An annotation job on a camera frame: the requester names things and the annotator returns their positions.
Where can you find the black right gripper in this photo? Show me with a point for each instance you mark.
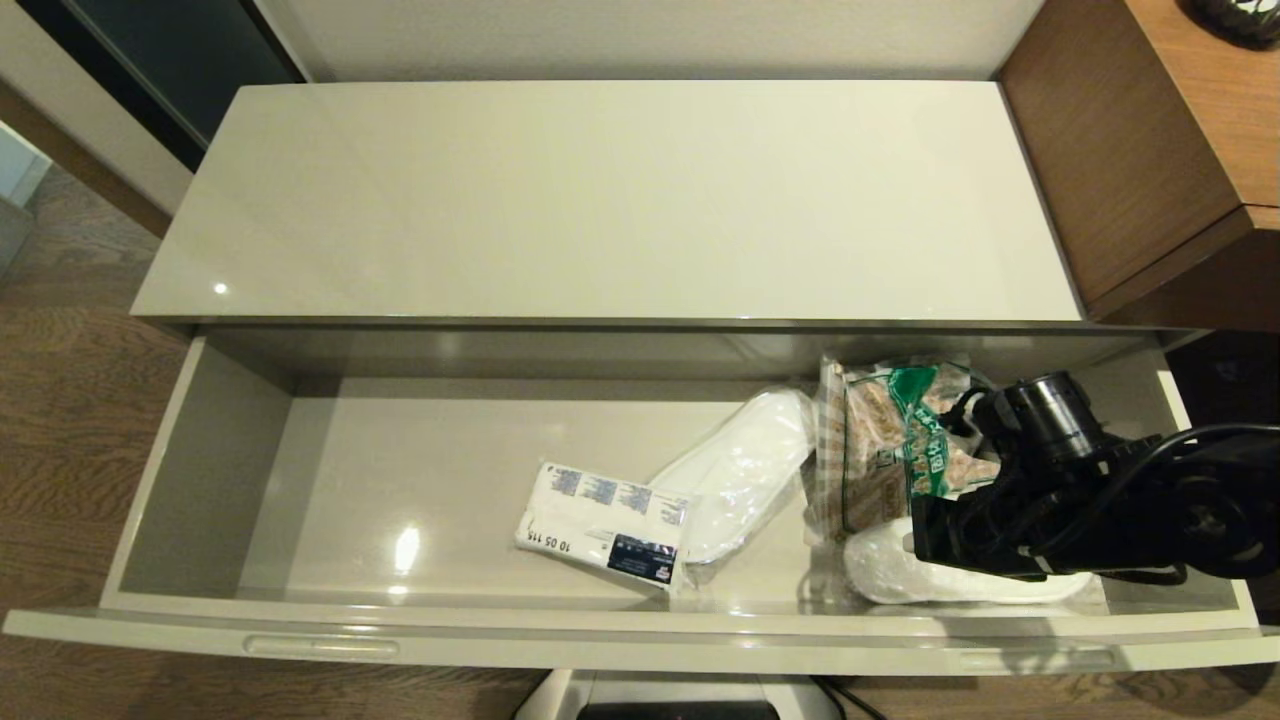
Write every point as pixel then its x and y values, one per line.
pixel 990 530

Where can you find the white bagged slipper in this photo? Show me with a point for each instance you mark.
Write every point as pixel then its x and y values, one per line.
pixel 745 460
pixel 890 575

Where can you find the green brown snack bag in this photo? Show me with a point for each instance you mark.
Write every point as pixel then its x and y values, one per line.
pixel 880 430

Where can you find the white tissue pack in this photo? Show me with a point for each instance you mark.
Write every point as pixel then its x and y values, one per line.
pixel 600 520

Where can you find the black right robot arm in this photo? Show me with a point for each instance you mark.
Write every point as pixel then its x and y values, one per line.
pixel 1210 510

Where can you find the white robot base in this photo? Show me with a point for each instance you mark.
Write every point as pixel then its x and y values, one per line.
pixel 680 700

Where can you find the brown wooden cabinet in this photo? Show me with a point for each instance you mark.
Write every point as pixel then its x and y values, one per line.
pixel 1120 150

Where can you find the beige glossy cabinet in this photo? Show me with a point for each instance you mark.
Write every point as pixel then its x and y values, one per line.
pixel 620 200

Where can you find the dark decorative bowl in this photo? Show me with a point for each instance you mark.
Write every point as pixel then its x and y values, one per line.
pixel 1240 15

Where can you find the dark glass door panel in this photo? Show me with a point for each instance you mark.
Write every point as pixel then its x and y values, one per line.
pixel 180 60

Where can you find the pale blue white furniture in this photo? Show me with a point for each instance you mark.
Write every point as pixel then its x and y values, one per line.
pixel 18 165

